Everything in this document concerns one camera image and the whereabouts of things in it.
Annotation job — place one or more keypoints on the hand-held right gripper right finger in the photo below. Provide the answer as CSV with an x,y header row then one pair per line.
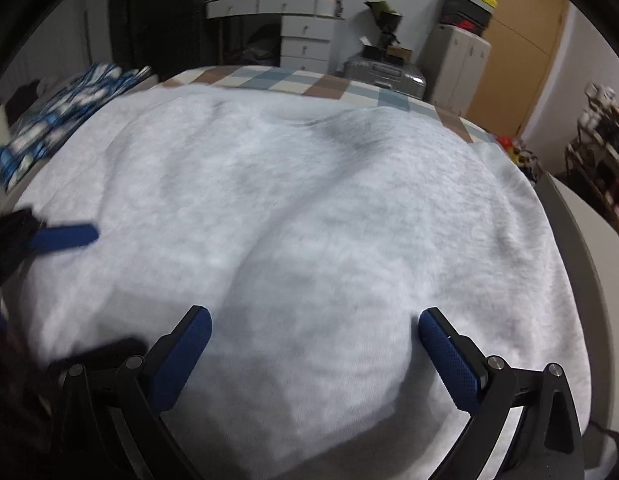
x,y
452,365

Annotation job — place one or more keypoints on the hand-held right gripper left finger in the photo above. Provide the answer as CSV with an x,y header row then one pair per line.
x,y
179,365

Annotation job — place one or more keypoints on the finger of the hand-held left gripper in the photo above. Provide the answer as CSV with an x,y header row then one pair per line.
x,y
64,237

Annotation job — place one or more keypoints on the light grey clover print sweatshirt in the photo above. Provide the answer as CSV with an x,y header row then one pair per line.
x,y
289,210

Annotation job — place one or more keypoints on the blue plaid cloth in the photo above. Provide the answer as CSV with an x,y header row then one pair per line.
x,y
64,105

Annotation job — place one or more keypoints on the beige bedside cabinet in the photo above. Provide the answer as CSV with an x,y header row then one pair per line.
x,y
589,240

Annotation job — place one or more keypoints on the pile of shoes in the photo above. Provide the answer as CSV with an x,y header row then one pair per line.
x,y
529,162

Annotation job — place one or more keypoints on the yellow toy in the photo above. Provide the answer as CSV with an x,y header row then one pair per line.
x,y
508,147

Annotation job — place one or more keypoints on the checkered bed sheet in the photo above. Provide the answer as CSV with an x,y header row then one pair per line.
x,y
269,77

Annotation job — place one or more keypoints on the shoe rack with shoes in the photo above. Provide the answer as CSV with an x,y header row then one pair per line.
x,y
599,145

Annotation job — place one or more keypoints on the dark bag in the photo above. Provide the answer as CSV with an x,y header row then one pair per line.
x,y
259,47

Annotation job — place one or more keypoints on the beige suitcase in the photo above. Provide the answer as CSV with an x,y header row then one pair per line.
x,y
454,75

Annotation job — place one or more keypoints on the silver suitcase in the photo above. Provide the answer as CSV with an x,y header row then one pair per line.
x,y
389,77

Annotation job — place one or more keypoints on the white vanity desk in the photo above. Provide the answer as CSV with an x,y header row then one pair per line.
x,y
269,5

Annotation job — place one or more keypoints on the white drawer unit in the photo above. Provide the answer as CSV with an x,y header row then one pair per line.
x,y
307,42

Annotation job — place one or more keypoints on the small brown box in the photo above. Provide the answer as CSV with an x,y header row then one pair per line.
x,y
399,52

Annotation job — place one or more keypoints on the small black box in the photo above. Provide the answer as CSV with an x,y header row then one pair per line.
x,y
374,52

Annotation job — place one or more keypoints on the wooden door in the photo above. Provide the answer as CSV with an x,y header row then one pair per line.
x,y
524,45

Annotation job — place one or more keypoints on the black shoe box red logo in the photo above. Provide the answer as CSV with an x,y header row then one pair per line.
x,y
462,24

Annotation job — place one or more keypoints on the wrapped flower bouquet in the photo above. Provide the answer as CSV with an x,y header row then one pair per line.
x,y
387,22

